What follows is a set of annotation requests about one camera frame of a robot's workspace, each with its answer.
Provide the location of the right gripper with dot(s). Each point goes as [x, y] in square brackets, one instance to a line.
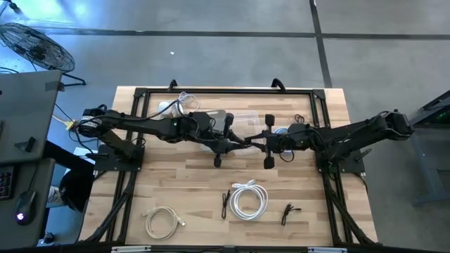
[279, 143]

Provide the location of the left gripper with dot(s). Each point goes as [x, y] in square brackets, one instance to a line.
[219, 142]

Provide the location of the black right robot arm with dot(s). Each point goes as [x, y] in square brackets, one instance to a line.
[351, 135]

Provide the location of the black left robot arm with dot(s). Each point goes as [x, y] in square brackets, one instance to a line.
[158, 124]

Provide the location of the white round device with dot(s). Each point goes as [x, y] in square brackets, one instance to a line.
[165, 107]

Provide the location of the black computer case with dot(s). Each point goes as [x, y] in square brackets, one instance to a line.
[437, 112]

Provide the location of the grey tape strip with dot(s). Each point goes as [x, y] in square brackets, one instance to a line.
[54, 86]

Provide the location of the grey desk top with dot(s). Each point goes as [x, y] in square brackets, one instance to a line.
[35, 232]
[24, 112]

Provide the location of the black computer mouse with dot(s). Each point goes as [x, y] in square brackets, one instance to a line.
[25, 207]

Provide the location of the black floor fan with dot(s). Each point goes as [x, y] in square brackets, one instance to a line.
[35, 47]

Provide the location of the black keyboard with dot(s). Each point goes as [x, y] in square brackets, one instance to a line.
[5, 182]

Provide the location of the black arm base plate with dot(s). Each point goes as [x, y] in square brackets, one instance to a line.
[112, 163]
[351, 166]

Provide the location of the silver edge bracket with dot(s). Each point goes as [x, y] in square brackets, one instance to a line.
[327, 249]
[130, 249]

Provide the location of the black desk bracket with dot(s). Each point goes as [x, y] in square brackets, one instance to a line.
[26, 144]

